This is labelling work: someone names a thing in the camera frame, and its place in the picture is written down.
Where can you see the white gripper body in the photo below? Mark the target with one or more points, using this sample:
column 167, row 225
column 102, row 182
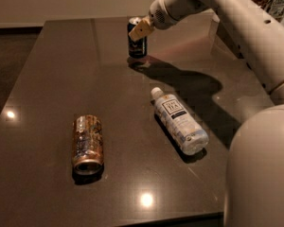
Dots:
column 163, row 15

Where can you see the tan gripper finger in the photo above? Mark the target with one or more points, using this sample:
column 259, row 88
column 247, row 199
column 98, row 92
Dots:
column 142, row 27

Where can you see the blue pepsi can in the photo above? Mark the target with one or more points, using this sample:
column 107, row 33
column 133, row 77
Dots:
column 136, row 49

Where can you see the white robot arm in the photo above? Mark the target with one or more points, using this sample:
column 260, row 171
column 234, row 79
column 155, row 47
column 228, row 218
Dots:
column 254, row 180

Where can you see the clear plastic tea bottle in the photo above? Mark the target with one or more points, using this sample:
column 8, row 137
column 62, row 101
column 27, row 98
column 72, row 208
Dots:
column 190, row 137

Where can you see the orange crushed soda can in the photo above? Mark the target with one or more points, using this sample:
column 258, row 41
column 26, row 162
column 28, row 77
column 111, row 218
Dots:
column 87, row 149

